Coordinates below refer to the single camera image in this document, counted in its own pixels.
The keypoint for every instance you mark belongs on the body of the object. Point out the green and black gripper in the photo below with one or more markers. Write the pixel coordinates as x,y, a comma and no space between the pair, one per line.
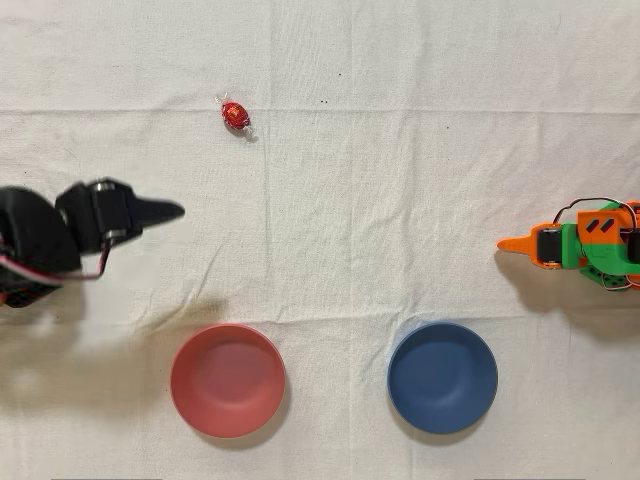
549,245

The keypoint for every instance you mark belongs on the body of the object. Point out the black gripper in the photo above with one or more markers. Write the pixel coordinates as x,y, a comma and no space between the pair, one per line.
116,216

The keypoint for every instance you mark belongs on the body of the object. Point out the red candy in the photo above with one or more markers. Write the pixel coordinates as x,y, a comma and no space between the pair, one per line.
235,114

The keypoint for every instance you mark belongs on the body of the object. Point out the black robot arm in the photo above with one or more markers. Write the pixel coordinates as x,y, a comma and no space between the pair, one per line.
30,235

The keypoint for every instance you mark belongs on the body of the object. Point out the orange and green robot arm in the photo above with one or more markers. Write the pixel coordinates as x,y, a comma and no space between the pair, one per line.
605,250

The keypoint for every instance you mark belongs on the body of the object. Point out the blue bowl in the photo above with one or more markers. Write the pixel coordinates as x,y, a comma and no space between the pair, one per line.
442,380

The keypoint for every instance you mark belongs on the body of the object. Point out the red bowl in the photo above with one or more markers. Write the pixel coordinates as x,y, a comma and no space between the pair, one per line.
227,385

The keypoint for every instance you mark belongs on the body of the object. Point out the white tablecloth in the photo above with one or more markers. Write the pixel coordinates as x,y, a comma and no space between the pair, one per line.
350,200

